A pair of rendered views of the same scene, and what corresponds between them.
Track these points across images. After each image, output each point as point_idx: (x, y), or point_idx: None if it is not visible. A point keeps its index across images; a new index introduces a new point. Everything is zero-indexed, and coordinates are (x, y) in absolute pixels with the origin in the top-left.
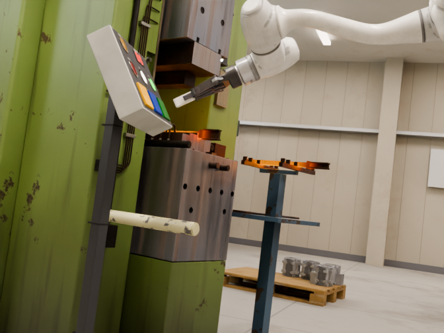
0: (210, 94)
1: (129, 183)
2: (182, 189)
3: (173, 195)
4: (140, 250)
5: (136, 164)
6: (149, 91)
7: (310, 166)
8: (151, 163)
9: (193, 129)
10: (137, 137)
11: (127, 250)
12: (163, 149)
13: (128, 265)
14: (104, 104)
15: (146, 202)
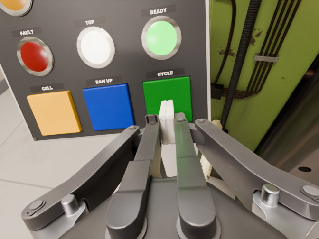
0: (219, 174)
1: (261, 107)
2: (293, 169)
3: (287, 160)
4: (261, 157)
5: (279, 91)
6: (88, 91)
7: None
8: (307, 97)
9: None
10: (290, 56)
11: (251, 149)
12: None
13: (257, 153)
14: (215, 16)
15: (281, 131)
